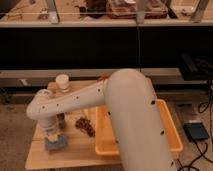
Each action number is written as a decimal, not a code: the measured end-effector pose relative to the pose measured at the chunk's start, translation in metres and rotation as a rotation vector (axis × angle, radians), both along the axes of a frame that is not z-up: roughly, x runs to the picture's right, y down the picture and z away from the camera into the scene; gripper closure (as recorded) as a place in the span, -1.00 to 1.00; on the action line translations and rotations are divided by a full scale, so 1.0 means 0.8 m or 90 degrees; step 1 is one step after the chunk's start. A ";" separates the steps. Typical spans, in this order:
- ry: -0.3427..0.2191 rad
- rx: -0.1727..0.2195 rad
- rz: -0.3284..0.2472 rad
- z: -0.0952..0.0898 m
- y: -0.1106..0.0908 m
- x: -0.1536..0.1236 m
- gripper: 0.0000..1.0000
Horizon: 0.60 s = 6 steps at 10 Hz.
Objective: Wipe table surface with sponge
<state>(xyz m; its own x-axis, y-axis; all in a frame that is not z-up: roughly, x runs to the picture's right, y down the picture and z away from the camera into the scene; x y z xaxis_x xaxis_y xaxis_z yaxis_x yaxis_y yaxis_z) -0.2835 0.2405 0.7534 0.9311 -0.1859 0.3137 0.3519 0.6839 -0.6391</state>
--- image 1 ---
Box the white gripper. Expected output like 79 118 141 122
42 123 60 136

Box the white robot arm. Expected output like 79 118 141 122
27 69 177 171

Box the red object behind arm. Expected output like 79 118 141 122
97 75 110 82

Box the pile of brown crumbs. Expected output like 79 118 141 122
75 117 95 137

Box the white cup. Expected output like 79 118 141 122
55 74 69 92

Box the yellow plastic tray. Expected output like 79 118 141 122
95 99 183 159

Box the cluttered background shelf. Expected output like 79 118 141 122
0 0 213 28

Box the black foot pedal box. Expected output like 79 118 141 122
183 123 209 142

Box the black cable on floor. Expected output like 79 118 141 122
176 79 213 171

